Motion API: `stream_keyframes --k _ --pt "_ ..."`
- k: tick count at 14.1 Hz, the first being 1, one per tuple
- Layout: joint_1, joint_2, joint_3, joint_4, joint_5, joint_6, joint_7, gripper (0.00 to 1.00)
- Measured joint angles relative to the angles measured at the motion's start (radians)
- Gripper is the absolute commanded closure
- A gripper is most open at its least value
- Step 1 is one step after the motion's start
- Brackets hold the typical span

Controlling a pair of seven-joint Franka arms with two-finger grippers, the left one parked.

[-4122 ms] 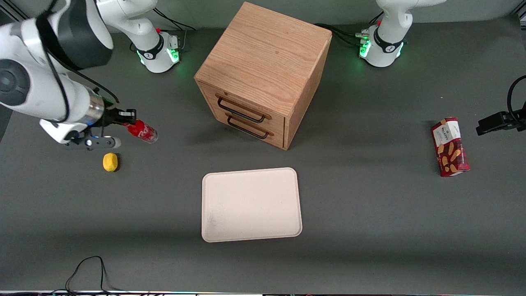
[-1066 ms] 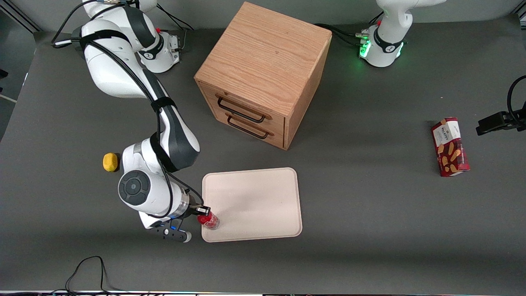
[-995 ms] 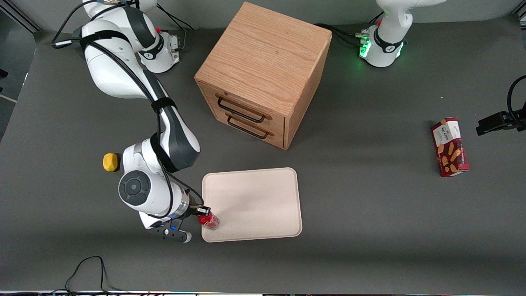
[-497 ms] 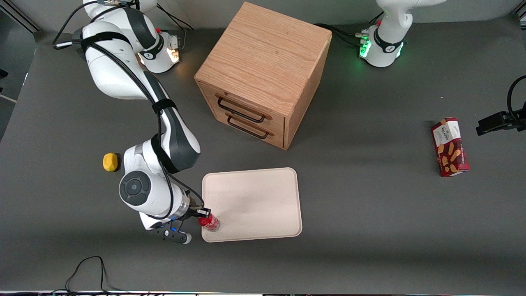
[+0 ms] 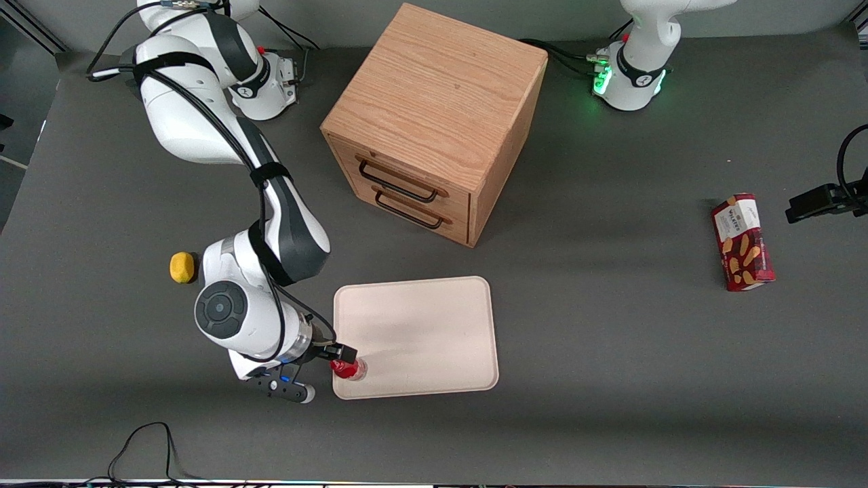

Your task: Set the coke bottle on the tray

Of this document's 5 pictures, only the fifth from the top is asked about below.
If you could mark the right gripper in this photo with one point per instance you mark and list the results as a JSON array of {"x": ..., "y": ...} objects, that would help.
[{"x": 324, "y": 351}]

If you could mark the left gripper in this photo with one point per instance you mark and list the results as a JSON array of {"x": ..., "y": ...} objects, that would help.
[{"x": 816, "y": 202}]

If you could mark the coke bottle with red cap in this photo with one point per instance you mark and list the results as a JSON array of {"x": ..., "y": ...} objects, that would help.
[{"x": 349, "y": 369}]

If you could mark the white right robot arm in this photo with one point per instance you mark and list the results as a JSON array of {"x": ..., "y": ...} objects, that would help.
[{"x": 183, "y": 115}]

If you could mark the beige rectangular tray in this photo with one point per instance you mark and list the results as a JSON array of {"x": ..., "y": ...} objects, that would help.
[{"x": 420, "y": 339}]

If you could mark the red tartan shortbread box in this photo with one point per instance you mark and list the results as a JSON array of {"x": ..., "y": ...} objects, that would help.
[{"x": 742, "y": 244}]

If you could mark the wooden drawer front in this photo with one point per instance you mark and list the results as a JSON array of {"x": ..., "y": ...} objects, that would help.
[
  {"x": 407, "y": 177},
  {"x": 434, "y": 229}
]

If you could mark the yellow lemon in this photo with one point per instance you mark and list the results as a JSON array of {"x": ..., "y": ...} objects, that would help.
[{"x": 182, "y": 267}]

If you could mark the wooden two-drawer cabinet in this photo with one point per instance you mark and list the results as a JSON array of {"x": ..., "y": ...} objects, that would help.
[{"x": 434, "y": 88}]

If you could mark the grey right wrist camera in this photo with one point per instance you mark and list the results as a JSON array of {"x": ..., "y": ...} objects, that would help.
[{"x": 281, "y": 388}]

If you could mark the aluminium frame rail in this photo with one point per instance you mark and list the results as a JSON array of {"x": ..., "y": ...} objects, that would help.
[{"x": 30, "y": 27}]

